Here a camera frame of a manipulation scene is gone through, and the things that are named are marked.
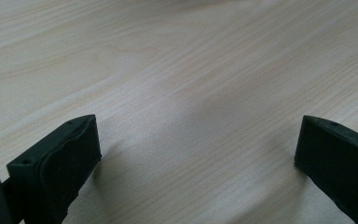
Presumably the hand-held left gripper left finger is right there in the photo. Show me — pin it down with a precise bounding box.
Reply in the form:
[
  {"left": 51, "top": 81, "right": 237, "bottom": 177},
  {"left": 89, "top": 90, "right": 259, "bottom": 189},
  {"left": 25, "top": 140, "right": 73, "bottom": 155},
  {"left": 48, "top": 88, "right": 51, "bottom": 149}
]
[{"left": 7, "top": 114, "right": 103, "bottom": 224}]

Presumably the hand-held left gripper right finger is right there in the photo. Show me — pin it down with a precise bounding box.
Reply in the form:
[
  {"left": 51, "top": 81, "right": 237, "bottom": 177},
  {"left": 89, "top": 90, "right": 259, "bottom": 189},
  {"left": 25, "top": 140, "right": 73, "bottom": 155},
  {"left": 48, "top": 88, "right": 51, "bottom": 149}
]
[{"left": 294, "top": 115, "right": 358, "bottom": 224}]

